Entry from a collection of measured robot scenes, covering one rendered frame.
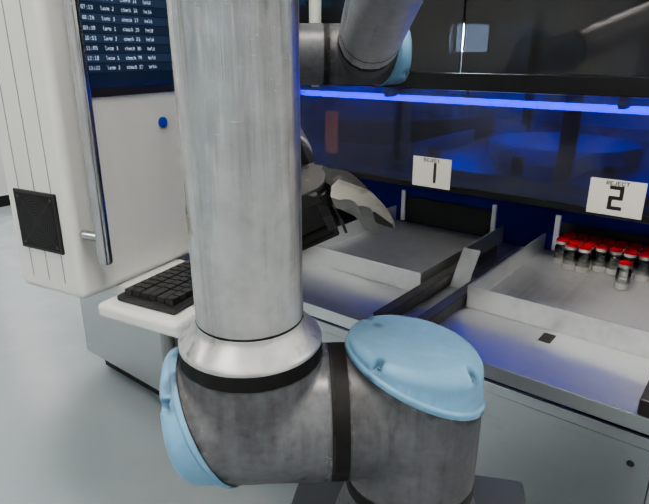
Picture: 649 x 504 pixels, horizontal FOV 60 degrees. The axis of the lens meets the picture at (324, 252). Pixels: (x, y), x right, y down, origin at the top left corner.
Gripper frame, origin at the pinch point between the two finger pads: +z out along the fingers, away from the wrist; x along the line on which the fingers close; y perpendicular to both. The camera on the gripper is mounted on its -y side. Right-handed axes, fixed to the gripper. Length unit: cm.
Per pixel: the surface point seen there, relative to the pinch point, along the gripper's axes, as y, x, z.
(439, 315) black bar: 27.0, -11.3, -6.3
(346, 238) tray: 42, -5, -43
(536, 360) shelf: 26.8, -19.0, 5.9
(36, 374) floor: 123, 129, -125
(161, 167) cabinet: 23, 25, -66
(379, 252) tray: 40, -10, -34
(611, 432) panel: 70, -35, 3
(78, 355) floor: 133, 117, -136
